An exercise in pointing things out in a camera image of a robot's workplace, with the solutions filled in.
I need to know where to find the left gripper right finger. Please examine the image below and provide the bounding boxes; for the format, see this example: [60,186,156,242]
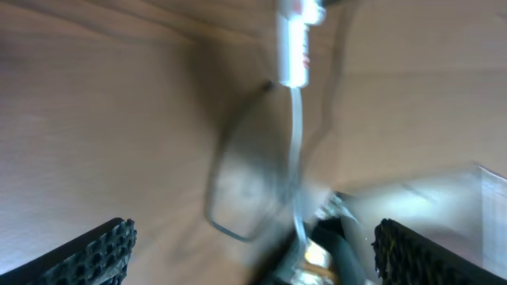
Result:
[372,219,506,285]

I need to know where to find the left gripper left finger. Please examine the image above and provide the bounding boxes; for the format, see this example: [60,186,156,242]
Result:
[1,218,137,285]

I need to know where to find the Samsung Galaxy smartphone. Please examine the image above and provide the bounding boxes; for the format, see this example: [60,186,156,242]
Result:
[338,164,506,277]

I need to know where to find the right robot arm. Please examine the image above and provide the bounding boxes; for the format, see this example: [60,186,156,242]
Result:
[249,192,375,285]

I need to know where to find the white power strip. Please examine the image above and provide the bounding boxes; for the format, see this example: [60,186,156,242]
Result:
[276,0,326,88]

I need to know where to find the black charger cable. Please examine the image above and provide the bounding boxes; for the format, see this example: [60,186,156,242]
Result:
[202,0,357,244]

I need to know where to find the white power strip cord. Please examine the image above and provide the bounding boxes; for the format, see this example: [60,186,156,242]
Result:
[287,86,308,246]

